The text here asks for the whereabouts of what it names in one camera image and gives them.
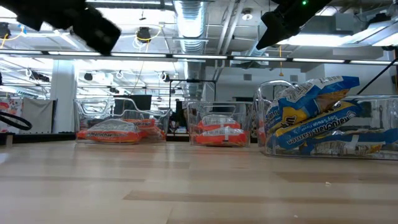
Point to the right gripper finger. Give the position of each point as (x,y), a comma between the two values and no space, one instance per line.
(276,26)

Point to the black monitor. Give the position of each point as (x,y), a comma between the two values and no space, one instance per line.
(141,101)

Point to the blue Maruchan ramen pack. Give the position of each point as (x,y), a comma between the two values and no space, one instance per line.
(311,93)
(317,129)
(367,137)

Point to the orange Maruchan ramen pack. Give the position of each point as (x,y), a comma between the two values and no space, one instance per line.
(217,140)
(217,126)
(112,135)
(144,123)
(157,133)

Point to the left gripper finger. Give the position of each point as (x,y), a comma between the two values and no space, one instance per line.
(96,31)

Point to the clear plastic bin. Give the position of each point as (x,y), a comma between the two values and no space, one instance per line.
(196,112)
(93,109)
(382,118)

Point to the silver ventilation duct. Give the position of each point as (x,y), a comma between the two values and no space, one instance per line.
(189,21)

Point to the black ceiling fixture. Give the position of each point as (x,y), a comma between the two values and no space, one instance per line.
(143,33)

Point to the white ceiling dome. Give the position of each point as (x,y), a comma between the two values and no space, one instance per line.
(247,15)

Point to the colourful floral poster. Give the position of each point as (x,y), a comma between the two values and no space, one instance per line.
(9,107)

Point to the ceiling light strip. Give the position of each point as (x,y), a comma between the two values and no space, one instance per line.
(199,56)

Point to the grey cloth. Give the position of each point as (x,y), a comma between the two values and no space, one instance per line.
(38,115)

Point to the white building column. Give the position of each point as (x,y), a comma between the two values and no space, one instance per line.
(63,99)

